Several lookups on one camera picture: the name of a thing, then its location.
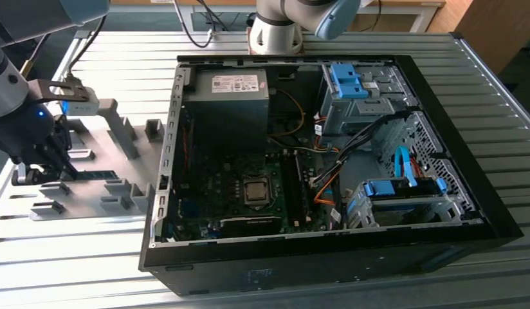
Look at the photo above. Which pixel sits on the grey parts rack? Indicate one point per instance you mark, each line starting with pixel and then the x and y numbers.
pixel 83 202

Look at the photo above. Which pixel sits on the blue carrier with black disk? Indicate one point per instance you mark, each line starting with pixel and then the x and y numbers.
pixel 382 188

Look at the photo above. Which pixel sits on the tall grey drive cage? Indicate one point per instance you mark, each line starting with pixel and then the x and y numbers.
pixel 363 109

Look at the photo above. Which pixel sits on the black camera bracket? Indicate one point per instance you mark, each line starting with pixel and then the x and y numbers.
pixel 41 88

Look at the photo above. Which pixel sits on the grey power supply unit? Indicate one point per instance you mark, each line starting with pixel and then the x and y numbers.
pixel 251 95

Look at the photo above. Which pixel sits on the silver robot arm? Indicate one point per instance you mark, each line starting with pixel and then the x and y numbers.
pixel 6 87

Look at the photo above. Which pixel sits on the black graphics card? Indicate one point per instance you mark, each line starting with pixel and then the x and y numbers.
pixel 251 225

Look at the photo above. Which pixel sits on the green motherboard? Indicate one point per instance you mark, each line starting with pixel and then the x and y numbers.
pixel 217 180

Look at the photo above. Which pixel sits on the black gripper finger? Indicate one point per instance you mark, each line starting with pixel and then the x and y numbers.
pixel 62 154
pixel 41 172

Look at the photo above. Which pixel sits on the brown wooden cabinet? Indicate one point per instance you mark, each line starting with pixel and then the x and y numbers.
pixel 497 32

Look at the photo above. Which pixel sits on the blue RAM stick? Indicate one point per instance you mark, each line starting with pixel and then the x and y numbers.
pixel 97 175

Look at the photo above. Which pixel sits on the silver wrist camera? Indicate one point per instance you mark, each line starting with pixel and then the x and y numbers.
pixel 82 106

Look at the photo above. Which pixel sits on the low grey disk bay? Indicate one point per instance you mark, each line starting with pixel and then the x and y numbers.
pixel 402 202

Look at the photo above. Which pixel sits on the silver CPU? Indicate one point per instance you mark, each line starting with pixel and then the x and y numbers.
pixel 255 191

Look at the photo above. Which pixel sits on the black RAM slot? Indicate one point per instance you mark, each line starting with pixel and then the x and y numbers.
pixel 289 188

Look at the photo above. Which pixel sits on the blue plastic disk carrier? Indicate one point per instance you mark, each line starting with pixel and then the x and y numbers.
pixel 346 87

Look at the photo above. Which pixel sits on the black PC case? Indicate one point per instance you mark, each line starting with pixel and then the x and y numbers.
pixel 333 257

